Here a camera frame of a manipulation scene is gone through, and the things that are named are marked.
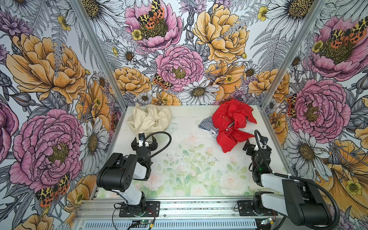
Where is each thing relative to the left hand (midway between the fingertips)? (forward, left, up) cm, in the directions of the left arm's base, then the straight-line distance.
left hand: (145, 139), depth 91 cm
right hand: (-5, -68, +1) cm, 68 cm away
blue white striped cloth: (+17, -42, -7) cm, 45 cm away
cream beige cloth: (+16, 0, -1) cm, 16 cm away
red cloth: (+14, -56, +4) cm, 58 cm away
